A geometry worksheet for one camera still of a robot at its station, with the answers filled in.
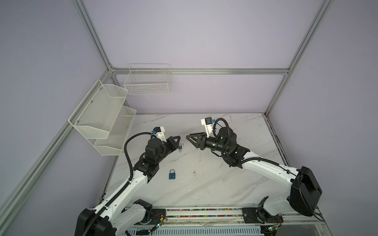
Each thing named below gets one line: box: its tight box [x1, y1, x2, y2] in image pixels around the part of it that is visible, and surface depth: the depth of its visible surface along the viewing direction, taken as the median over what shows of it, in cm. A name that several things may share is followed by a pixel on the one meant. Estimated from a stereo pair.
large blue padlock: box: [168, 168, 176, 180], surface depth 88 cm
